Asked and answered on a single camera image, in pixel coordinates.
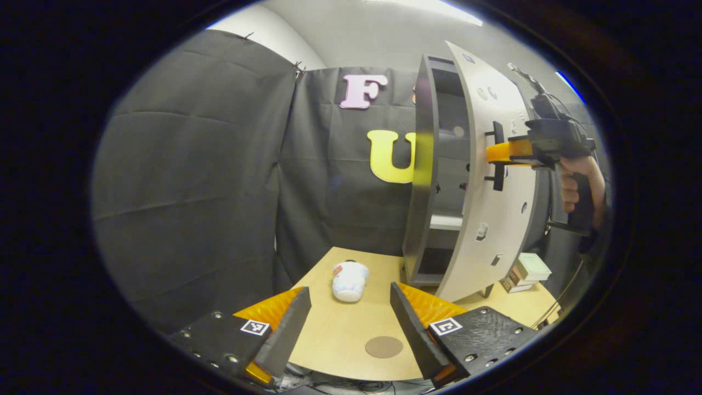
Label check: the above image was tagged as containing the brown book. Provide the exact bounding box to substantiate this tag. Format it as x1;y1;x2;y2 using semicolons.
500;268;528;294

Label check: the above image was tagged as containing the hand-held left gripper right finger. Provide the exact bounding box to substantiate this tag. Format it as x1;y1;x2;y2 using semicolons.
389;281;541;387

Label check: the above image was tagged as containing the thin black cable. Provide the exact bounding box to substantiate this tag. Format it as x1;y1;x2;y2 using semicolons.
529;258;585;330

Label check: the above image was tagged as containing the black backdrop cloth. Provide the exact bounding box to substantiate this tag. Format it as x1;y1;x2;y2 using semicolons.
90;29;609;335

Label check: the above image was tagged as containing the dark grey cabinet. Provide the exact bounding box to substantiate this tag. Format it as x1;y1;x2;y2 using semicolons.
402;54;494;300

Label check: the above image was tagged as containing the round brown coaster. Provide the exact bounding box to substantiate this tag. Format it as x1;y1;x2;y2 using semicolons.
365;336;404;359

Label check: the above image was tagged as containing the pale green book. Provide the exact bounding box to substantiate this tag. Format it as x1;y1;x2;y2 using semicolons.
516;252;552;283

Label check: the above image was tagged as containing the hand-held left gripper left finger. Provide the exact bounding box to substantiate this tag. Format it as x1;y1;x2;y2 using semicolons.
167;286;312;385

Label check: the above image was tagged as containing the black door handle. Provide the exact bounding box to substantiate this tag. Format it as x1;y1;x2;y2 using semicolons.
485;122;506;191

